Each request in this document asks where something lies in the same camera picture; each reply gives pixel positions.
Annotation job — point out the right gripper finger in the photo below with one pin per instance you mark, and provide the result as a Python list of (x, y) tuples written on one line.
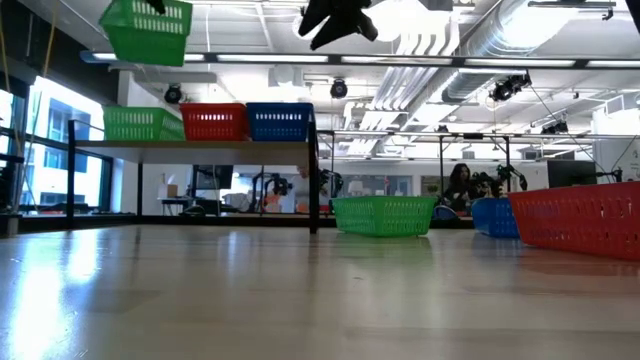
[(335, 32), (315, 17)]

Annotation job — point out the green plastic basket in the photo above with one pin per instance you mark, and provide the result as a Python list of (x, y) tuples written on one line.
[(145, 47), (135, 125), (382, 220)]

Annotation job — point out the red plastic basket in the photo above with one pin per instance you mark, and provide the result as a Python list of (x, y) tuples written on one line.
[(575, 225), (214, 105), (214, 131)]

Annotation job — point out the round black ceiling speaker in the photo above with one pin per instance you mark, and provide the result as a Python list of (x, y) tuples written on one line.
[(338, 89), (173, 94)]

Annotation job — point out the long LED light bar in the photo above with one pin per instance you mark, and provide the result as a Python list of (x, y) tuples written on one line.
[(272, 58)]

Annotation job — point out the white ceiling unit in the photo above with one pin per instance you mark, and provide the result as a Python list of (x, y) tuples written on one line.
[(283, 76)]

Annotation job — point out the person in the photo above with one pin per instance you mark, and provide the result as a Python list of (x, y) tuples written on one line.
[(459, 182), (301, 190)]

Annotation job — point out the black ceiling track light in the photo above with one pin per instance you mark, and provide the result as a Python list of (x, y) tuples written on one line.
[(507, 89), (555, 128)]

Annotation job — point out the black monitor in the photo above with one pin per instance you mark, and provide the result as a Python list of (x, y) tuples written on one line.
[(214, 176), (571, 174)]

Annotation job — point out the small cardboard box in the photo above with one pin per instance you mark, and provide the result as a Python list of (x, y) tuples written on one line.
[(172, 191)]

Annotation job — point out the blue chair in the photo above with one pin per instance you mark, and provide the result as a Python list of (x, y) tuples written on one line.
[(444, 214)]

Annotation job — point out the silver ceiling duct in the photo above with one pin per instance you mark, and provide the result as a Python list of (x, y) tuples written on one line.
[(500, 40)]

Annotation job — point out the wooden shelf with black frame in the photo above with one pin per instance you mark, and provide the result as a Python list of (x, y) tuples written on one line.
[(200, 151)]

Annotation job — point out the black background rig frame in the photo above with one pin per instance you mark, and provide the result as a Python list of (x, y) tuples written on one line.
[(441, 165)]

